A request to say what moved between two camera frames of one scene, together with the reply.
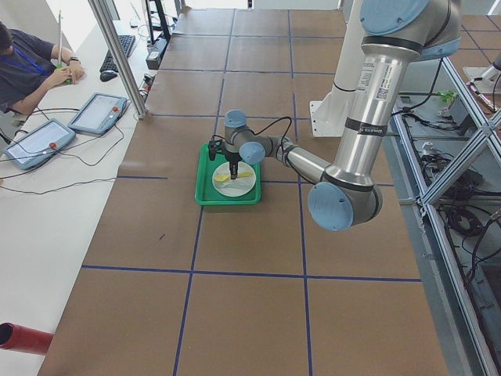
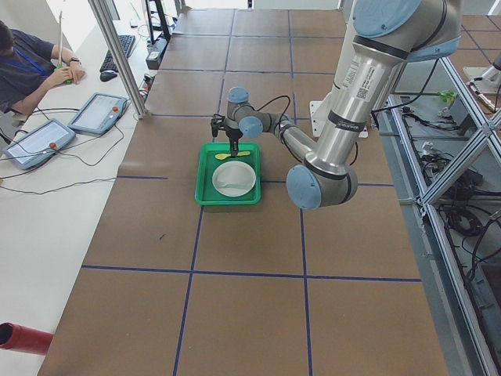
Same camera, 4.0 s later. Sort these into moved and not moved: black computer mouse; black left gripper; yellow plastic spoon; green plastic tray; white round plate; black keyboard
Moved: yellow plastic spoon; black left gripper
Not moved: green plastic tray; black keyboard; white round plate; black computer mouse
